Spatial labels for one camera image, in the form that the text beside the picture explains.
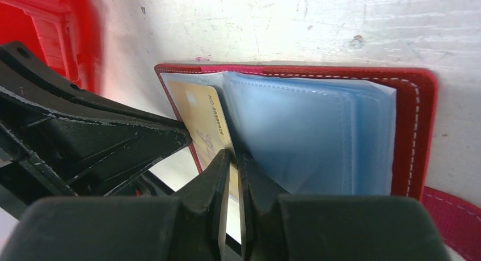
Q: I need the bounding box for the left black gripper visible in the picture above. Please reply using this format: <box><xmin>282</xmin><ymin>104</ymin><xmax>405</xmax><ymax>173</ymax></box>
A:
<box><xmin>1</xmin><ymin>41</ymin><xmax>191</xmax><ymax>218</ymax></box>

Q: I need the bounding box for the red leather card holder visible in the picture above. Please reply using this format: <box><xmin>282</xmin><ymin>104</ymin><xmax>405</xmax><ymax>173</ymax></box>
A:
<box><xmin>155</xmin><ymin>64</ymin><xmax>480</xmax><ymax>260</ymax></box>

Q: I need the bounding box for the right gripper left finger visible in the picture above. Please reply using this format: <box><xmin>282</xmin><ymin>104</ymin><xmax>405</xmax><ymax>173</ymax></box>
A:
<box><xmin>174</xmin><ymin>149</ymin><xmax>230</xmax><ymax>260</ymax></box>

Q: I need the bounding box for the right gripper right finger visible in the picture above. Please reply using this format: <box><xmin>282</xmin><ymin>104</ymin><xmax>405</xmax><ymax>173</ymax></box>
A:
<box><xmin>238</xmin><ymin>153</ymin><xmax>289</xmax><ymax>260</ymax></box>

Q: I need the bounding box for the red plastic tray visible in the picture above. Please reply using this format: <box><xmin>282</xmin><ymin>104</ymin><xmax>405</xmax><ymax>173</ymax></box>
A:
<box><xmin>1</xmin><ymin>0</ymin><xmax>102</xmax><ymax>93</ymax></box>

